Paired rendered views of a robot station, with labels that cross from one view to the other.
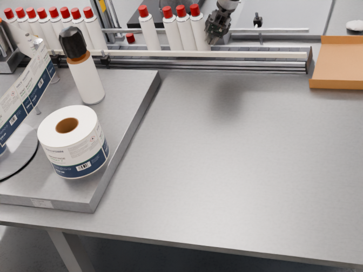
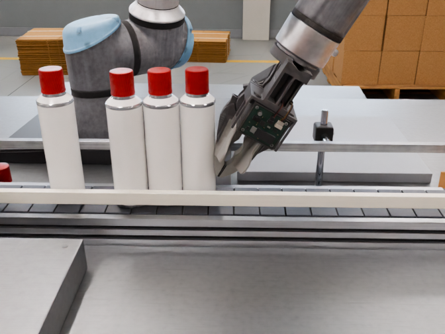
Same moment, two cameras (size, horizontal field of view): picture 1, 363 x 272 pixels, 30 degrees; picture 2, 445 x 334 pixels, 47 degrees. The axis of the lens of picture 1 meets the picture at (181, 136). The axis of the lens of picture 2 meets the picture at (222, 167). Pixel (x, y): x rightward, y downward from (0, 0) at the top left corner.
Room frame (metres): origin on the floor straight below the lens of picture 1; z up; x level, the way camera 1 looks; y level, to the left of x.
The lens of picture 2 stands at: (1.49, 0.12, 1.28)
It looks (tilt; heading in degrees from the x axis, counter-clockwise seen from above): 26 degrees down; 333
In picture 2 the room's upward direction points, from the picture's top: straight up
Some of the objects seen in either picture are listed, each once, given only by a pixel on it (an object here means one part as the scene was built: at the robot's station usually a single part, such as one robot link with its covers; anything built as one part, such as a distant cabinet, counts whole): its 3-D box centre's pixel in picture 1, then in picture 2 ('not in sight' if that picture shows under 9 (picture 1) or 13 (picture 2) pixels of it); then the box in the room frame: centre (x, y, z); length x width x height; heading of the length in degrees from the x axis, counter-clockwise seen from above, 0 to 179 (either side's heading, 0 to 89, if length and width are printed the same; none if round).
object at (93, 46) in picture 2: not in sight; (97, 51); (2.54, -0.14, 1.03); 0.13 x 0.12 x 0.14; 97
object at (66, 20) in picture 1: (72, 30); not in sight; (2.39, 0.30, 0.98); 0.05 x 0.05 x 0.20
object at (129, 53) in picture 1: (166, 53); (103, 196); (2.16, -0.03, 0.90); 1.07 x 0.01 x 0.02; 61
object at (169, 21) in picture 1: (172, 31); (127, 139); (2.18, -0.08, 0.98); 0.05 x 0.05 x 0.20
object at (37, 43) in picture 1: (46, 61); not in sight; (2.24, 0.42, 0.97); 0.05 x 0.05 x 0.19
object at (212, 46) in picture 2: not in sight; (197, 45); (6.22, -2.03, 0.10); 0.64 x 0.52 x 0.20; 57
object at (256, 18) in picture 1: (258, 34); (323, 162); (2.10, -0.38, 0.91); 0.07 x 0.03 x 0.17; 151
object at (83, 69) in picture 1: (81, 65); not in sight; (2.05, 0.27, 1.03); 0.09 x 0.09 x 0.30
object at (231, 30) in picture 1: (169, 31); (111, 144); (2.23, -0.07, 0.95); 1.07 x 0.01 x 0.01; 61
